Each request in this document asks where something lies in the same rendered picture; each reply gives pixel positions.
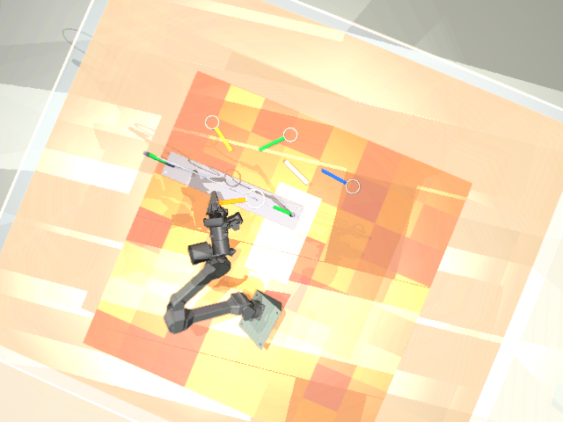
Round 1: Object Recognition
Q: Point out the yellow handle with grey loop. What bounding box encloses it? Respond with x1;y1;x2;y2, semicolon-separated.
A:
205;115;233;152

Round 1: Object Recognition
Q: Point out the white loop with green handle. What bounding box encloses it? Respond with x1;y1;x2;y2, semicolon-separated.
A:
259;127;298;151

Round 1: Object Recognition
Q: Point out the orange long handle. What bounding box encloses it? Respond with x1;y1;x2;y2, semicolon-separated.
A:
218;189;265;208

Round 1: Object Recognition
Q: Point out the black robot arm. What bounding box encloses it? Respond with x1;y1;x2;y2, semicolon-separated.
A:
164;212;265;334

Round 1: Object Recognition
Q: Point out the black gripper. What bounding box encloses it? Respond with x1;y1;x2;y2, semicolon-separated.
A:
203;191;229;241

